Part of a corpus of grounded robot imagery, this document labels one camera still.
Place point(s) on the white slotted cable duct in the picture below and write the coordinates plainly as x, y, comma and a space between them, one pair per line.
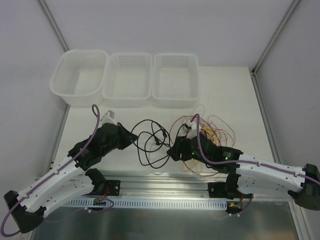
136, 203

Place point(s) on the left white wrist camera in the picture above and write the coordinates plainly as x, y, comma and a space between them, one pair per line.
108, 118

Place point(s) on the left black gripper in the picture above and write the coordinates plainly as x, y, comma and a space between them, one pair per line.
120, 133

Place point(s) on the right white mesh basket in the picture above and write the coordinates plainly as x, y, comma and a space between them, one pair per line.
175, 80

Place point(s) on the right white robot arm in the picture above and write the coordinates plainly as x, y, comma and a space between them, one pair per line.
248, 176

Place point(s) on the middle white mesh basket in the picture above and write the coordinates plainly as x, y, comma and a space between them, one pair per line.
128, 82

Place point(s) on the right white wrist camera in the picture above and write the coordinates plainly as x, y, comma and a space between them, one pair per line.
192, 129

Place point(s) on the aluminium frame post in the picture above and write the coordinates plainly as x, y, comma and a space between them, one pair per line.
53, 24
292, 8

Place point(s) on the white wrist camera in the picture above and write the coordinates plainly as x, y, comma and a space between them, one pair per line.
108, 118
192, 129

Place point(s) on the aluminium mounting rail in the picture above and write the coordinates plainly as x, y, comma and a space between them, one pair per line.
162, 185

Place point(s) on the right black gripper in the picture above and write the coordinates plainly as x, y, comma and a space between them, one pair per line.
181, 147

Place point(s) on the white mesh basket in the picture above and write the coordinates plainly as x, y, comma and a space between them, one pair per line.
128, 82
175, 80

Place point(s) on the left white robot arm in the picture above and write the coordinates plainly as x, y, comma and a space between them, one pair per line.
75, 176

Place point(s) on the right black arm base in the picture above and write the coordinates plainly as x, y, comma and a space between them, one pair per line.
217, 190

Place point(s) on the left aluminium frame post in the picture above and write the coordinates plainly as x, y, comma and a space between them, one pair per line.
53, 24

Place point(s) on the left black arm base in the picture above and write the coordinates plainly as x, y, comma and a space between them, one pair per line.
112, 188

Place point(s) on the right aluminium frame post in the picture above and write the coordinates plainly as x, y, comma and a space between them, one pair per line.
292, 8

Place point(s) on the left white solid basket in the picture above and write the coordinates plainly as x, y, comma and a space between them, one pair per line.
79, 77

